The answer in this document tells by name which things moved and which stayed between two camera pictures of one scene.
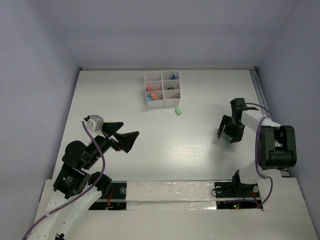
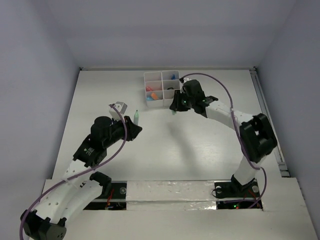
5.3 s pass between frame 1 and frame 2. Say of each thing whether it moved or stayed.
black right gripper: moved
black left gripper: moved
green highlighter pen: moved
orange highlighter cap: stayed
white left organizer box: stayed
